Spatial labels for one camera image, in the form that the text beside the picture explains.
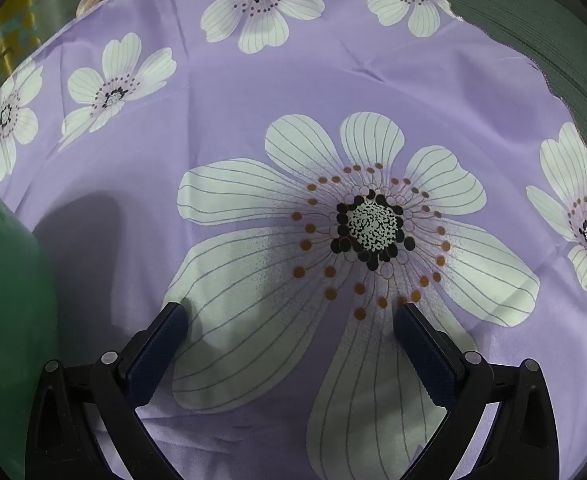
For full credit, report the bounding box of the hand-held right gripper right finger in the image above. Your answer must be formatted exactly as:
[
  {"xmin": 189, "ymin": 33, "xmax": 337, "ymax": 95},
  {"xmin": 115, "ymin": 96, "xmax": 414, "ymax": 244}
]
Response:
[{"xmin": 392, "ymin": 302, "xmax": 560, "ymax": 480}]

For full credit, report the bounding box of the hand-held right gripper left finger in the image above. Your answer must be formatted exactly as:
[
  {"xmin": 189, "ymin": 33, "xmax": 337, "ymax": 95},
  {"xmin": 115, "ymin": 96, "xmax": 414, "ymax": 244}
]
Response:
[{"xmin": 25, "ymin": 301, "xmax": 189, "ymax": 480}]

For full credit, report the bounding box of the green plastic bowl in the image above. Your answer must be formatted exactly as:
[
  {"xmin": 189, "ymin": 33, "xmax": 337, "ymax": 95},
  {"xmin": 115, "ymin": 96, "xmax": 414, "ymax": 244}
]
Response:
[{"xmin": 0, "ymin": 165, "xmax": 57, "ymax": 480}]

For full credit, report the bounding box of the purple floral cloth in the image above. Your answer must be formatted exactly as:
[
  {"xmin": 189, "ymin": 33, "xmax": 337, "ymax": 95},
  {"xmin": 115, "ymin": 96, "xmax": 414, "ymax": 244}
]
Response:
[{"xmin": 0, "ymin": 0, "xmax": 587, "ymax": 480}]

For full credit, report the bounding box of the yellow patterned cloth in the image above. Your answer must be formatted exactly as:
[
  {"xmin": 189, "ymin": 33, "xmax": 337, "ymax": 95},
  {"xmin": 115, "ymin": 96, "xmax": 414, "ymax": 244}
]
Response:
[{"xmin": 0, "ymin": 0, "xmax": 38, "ymax": 71}]

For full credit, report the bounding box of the grey sofa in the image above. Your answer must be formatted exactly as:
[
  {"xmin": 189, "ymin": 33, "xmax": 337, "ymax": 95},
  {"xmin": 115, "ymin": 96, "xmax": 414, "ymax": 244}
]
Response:
[{"xmin": 378, "ymin": 0, "xmax": 587, "ymax": 168}]

